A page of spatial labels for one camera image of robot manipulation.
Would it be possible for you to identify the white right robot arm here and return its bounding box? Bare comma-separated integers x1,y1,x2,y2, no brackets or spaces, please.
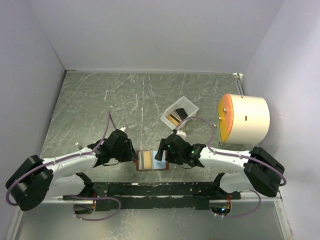
155,133,285,199

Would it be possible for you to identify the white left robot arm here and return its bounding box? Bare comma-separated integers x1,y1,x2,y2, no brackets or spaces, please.
5,129,138,212

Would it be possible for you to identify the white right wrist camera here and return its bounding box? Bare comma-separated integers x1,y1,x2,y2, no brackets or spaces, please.
175,129,187,140

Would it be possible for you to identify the white cylinder with orange lid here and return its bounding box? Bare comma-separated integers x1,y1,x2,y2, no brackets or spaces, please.
217,93,270,145

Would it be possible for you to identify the brown leather card holder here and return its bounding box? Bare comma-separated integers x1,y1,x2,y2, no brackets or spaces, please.
134,150,170,171

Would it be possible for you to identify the aluminium extrusion rail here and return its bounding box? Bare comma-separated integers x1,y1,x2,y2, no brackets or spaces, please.
239,190,283,202

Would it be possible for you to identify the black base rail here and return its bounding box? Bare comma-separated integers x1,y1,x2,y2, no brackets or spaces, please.
61,181,242,212

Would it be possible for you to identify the white plastic card bin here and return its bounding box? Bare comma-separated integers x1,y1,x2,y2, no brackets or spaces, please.
160,96,200,130

